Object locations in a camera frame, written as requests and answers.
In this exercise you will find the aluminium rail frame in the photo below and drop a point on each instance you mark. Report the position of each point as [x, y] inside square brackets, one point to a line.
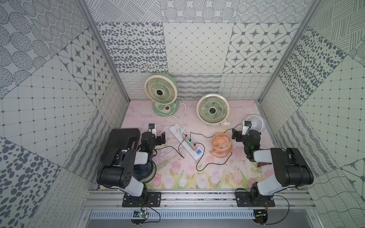
[199, 199]

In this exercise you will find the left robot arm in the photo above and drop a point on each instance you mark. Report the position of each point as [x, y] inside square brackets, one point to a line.
[127, 162]

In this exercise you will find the orange handheld fan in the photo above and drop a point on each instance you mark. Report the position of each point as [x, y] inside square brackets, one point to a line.
[221, 145]

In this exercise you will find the pink usb adapter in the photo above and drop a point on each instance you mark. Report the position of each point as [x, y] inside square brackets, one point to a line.
[194, 146]

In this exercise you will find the white power strip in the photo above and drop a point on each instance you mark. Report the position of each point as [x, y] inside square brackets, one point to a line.
[181, 135]

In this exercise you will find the green usb adapter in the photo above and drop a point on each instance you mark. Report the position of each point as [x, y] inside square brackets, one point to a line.
[189, 141]

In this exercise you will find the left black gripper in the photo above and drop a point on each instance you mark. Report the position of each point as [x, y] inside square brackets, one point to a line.
[159, 138]

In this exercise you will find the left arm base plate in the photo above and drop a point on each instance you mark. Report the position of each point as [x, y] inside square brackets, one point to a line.
[147, 199]

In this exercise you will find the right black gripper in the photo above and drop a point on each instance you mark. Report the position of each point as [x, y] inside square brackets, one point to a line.
[239, 134]

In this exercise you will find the small white fan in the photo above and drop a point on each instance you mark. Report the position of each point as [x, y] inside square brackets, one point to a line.
[258, 123]

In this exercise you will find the green base desk fan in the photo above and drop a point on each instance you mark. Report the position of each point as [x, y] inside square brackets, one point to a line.
[162, 89]

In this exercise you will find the cream desk fan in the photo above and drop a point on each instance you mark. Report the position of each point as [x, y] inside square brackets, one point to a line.
[213, 109]

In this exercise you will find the dark blue fan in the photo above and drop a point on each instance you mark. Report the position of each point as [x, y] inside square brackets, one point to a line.
[145, 172]

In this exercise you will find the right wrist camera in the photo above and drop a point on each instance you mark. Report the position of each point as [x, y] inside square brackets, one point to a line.
[246, 127]

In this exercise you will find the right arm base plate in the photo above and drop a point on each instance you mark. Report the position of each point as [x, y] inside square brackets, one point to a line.
[246, 199]

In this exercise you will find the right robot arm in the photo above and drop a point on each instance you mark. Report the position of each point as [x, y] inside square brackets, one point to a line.
[290, 168]

